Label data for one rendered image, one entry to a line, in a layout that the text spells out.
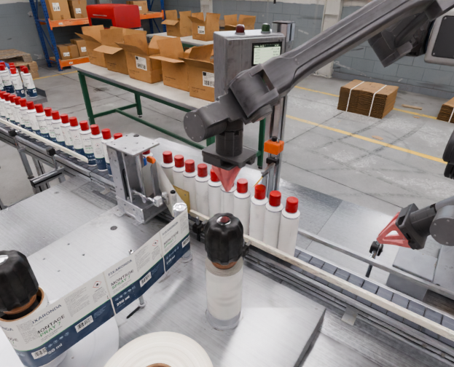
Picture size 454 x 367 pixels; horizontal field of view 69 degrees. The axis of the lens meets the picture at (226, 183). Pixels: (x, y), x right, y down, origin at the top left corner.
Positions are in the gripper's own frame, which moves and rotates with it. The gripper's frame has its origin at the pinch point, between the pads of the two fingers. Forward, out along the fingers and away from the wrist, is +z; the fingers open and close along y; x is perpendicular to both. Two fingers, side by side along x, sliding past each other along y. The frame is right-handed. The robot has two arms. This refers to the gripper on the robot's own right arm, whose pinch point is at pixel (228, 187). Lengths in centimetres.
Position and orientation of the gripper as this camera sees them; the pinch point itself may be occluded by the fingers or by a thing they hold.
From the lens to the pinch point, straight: 74.2
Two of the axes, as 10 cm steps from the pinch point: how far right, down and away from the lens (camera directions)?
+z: -0.1, 8.6, 5.1
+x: 5.7, -4.1, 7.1
